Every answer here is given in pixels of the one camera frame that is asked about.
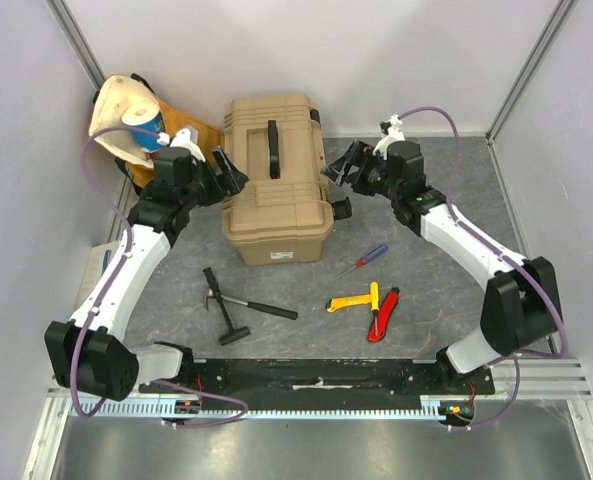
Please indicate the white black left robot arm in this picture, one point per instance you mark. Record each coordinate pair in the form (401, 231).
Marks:
(87, 352)

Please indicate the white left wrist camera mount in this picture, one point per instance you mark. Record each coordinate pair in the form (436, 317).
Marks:
(185, 138)

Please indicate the grey slotted cable duct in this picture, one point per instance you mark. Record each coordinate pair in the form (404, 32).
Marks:
(293, 404)

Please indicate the blue paper towel roll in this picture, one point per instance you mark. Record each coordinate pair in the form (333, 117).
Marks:
(148, 121)

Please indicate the black rubber mallet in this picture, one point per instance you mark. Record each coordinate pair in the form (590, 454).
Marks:
(233, 334)

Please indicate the blue packaged tool card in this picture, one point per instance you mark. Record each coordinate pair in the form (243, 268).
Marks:
(98, 261)

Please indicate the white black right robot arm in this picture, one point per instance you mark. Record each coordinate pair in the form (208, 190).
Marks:
(521, 304)

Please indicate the yellow handled screwdriver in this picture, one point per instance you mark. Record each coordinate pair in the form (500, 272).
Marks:
(375, 305)

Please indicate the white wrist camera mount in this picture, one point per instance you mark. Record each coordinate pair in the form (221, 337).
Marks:
(392, 132)
(185, 138)

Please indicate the black handled claw hammer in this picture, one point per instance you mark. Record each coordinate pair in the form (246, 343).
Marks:
(264, 308)

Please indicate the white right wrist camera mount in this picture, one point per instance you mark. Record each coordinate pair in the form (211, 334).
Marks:
(392, 132)

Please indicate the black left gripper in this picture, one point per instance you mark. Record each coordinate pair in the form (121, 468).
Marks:
(232, 180)

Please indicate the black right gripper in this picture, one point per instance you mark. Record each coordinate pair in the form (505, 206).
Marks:
(355, 166)

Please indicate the yellow box cutter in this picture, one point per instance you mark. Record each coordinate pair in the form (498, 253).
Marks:
(339, 303)

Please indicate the red box cutter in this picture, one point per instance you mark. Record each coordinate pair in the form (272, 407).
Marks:
(387, 308)

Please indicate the tan leather tool bag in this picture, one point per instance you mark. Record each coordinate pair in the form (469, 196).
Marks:
(128, 101)

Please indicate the blue red handled screwdriver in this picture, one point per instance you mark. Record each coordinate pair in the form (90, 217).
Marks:
(366, 259)

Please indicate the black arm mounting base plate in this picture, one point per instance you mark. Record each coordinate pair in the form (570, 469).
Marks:
(238, 378)

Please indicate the tan plastic tool box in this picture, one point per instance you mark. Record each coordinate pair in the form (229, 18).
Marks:
(284, 213)

